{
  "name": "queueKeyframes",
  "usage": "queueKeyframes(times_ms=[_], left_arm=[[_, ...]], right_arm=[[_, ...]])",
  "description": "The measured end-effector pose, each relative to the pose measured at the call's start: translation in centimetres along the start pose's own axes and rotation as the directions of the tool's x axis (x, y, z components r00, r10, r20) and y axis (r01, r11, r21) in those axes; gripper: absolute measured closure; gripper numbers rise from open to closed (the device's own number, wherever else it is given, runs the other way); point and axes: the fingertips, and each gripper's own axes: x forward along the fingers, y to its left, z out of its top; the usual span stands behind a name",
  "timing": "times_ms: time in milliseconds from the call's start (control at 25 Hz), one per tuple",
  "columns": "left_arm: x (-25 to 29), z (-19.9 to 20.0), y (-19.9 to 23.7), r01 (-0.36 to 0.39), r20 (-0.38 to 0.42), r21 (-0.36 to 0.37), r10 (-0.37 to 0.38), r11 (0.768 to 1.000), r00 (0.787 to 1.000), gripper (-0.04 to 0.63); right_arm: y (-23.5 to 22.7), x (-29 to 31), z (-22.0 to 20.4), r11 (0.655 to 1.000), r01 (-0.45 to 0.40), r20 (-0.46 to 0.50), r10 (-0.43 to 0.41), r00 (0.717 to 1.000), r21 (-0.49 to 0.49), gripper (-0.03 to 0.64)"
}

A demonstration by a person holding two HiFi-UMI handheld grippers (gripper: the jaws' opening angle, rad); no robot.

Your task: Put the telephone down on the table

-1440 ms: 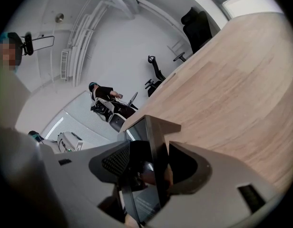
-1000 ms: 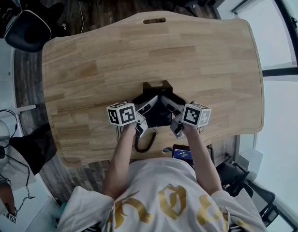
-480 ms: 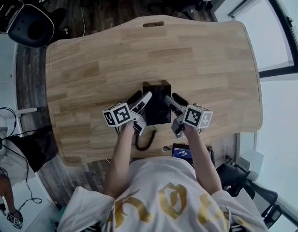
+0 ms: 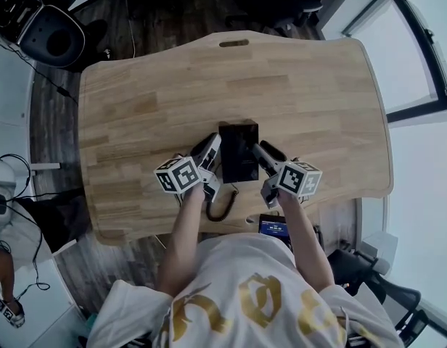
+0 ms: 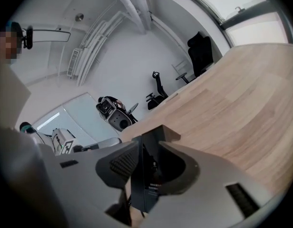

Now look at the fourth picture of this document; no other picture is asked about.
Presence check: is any wooden table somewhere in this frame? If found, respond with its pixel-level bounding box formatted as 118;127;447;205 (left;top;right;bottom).
78;30;394;247

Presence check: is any black device with blue screen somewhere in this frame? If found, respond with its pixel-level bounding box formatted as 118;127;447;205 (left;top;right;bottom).
258;213;292;247

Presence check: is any black telephone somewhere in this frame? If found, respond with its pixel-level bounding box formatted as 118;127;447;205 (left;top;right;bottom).
218;119;261;185

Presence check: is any black window frame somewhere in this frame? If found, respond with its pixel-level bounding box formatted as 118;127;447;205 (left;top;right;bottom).
342;0;447;123

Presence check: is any white shell black seat chair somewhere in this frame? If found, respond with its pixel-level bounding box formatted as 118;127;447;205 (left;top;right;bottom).
19;3;87;69

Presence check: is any black coiled telephone cord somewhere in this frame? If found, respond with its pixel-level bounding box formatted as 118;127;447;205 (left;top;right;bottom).
205;182;239;223

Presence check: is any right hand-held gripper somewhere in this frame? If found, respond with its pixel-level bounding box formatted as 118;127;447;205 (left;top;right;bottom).
250;139;324;210

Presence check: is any person's right forearm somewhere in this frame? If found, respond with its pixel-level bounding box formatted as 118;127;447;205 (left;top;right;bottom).
277;193;337;294

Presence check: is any black bag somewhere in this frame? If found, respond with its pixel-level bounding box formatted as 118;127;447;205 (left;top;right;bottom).
12;193;91;254

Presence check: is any black mesh office chair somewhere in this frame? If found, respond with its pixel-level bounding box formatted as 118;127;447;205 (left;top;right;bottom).
327;247;432;340

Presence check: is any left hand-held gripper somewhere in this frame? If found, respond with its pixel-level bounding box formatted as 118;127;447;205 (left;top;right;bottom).
153;132;224;204

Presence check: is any black cable with adapter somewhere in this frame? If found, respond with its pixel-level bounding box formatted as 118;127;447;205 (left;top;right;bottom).
0;30;78;103

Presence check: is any white cable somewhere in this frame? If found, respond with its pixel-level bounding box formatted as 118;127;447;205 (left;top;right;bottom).
126;0;136;59

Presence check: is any person's left forearm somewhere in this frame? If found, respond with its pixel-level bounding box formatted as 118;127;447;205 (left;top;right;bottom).
156;183;210;298

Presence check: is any white rounded headset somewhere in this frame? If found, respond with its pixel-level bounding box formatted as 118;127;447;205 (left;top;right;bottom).
0;157;17;228

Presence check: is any white gold-print shirt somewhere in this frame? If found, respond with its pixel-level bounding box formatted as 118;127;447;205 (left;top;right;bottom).
86;234;404;348

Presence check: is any white box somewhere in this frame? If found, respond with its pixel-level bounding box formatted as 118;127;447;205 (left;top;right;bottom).
360;230;399;277

